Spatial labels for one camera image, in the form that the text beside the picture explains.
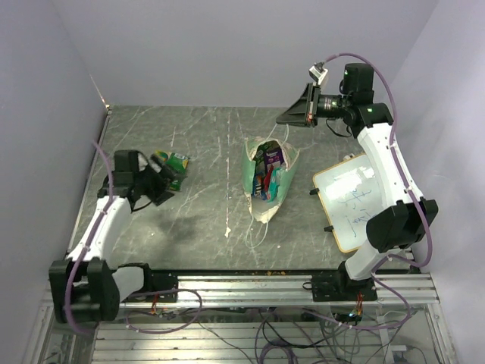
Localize green printed paper bag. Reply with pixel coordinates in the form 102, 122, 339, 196
242, 123, 301, 250

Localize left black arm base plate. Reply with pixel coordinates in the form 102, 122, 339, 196
152, 272, 178, 303

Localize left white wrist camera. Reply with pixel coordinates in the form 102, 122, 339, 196
137, 151, 150, 171

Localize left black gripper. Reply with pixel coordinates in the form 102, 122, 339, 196
134, 153, 187, 206

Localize white whiteboard wooden frame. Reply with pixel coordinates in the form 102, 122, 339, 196
312, 153, 381, 253

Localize red snack packet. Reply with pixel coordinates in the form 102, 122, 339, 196
268, 168, 280, 196

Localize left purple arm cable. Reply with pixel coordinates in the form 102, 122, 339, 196
63, 140, 204, 335

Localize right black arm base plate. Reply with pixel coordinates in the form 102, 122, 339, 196
302, 270, 377, 302

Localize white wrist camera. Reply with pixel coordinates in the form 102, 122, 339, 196
308, 62, 328, 88
137, 151, 150, 171

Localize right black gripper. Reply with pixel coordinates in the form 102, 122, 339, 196
277, 82, 352, 127

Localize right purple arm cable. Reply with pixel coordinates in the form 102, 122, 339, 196
321, 52, 433, 330

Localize green snack packet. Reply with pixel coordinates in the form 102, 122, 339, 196
155, 150, 190, 192

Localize aluminium extrusion rail frame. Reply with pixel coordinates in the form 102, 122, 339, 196
23, 271, 458, 363

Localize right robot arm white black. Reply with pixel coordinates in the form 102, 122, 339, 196
277, 62, 439, 302

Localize blue snack packet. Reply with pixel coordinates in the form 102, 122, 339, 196
252, 173, 270, 201

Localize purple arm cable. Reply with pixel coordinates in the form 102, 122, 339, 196
63, 140, 204, 335
321, 52, 433, 330

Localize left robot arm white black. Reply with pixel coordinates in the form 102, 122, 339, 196
48, 149, 189, 327

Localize loose cables under table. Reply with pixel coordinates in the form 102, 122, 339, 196
124, 290, 418, 364

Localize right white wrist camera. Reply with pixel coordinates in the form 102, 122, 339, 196
308, 62, 328, 88

